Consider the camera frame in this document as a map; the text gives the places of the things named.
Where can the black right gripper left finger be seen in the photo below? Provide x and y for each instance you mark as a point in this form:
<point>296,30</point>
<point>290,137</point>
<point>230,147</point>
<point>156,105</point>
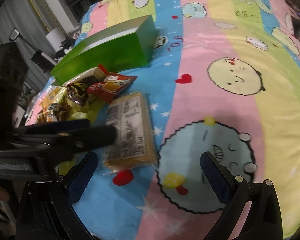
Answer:
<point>80,175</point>

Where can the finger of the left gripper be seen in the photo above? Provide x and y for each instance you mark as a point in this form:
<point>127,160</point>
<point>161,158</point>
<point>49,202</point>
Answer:
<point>83,140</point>
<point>53,127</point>

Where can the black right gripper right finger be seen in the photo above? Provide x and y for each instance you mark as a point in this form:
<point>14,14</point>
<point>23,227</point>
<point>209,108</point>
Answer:
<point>218,177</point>

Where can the brown panda snack bag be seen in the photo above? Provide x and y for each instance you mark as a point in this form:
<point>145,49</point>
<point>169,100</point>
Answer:
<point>52,113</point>

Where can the brown gold round-label snack bag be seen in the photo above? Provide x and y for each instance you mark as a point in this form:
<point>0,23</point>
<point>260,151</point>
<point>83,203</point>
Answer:
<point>77,97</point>

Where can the yellow orange snack bag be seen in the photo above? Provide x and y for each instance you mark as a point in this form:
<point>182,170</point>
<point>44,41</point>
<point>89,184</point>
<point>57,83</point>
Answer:
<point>54,94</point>

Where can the yellow cracker pack with label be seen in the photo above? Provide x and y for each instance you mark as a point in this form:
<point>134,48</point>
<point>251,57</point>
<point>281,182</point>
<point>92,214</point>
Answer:
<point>134,144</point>

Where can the red orange snack packet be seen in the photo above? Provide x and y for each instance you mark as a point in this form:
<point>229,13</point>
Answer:
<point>109,85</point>

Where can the black floor lamp stand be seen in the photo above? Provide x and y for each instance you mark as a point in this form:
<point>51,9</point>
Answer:
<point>40,58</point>

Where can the black white clothes pile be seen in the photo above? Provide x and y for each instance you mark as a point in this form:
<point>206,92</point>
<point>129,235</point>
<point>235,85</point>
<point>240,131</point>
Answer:
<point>65,47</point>

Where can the green cardboard box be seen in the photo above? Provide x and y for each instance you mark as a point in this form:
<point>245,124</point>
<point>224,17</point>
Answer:
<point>124,46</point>

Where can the colourful cartoon striped bedsheet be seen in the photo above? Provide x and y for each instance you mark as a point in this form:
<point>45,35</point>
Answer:
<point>224,78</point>

